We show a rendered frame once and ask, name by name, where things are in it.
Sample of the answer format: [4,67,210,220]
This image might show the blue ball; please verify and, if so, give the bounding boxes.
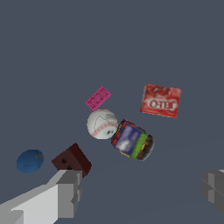
[16,149,45,175]

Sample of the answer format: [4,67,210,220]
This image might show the dark red wooden block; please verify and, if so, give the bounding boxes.
[51,142,93,179]

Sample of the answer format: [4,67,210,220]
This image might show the white baseball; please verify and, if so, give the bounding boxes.
[86,108,119,140]

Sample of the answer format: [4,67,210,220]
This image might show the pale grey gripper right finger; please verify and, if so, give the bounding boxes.
[200,169,224,216]

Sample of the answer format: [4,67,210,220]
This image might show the purple and green labelled can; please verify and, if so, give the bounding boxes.
[110,118,156,162]

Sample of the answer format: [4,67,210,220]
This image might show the red gelatin box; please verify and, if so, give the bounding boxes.
[139,83,182,119]

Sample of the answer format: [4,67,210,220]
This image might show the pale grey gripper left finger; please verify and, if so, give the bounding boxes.
[0,169,83,224]

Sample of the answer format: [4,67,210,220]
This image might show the pink flat card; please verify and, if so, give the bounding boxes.
[84,85,112,112]

